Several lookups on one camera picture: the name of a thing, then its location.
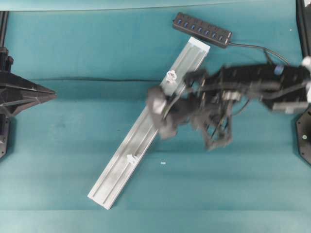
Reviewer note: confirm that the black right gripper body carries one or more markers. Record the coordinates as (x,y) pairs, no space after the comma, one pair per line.
(210,113)

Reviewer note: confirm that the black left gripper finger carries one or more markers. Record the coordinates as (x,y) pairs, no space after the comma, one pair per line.
(11,80)
(11,106)

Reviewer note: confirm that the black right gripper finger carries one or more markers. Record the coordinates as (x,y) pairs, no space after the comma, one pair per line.
(178,114)
(156,102)

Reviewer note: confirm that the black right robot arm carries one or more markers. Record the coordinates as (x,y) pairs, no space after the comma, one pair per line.
(280,88)

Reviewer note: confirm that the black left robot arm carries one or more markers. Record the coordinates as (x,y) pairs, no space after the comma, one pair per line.
(16,94)

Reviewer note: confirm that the black USB hub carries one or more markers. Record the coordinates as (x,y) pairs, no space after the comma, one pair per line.
(202,30)

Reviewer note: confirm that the silver aluminium rail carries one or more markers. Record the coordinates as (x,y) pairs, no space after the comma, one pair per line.
(132,149)

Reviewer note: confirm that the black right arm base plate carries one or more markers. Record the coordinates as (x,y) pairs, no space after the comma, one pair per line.
(303,132)

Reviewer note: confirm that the black metal frame rail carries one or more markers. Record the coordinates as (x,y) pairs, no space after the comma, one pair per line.
(303,20)

